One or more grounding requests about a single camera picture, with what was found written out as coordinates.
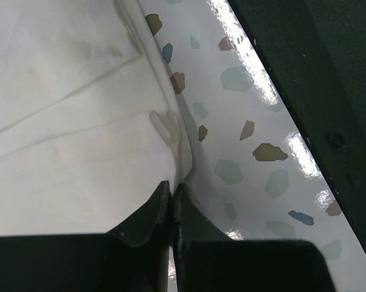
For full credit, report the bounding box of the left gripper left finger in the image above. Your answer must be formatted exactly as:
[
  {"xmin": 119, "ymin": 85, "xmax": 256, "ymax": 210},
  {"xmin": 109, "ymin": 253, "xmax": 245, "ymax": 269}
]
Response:
[{"xmin": 0, "ymin": 181, "xmax": 171, "ymax": 291}]

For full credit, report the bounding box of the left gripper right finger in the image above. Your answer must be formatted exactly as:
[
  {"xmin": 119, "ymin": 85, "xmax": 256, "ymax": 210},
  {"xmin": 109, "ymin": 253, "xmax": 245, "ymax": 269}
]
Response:
[{"xmin": 173, "ymin": 184, "xmax": 335, "ymax": 291}]

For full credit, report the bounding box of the white t shirt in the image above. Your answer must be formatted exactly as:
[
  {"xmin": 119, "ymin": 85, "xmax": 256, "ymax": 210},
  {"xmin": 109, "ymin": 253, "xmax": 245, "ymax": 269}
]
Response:
[{"xmin": 0, "ymin": 1, "xmax": 192, "ymax": 236}]

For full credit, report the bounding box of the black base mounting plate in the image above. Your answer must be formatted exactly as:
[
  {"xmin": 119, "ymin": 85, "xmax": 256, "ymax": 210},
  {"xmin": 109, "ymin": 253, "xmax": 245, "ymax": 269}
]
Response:
[{"xmin": 230, "ymin": 1, "xmax": 366, "ymax": 253}]

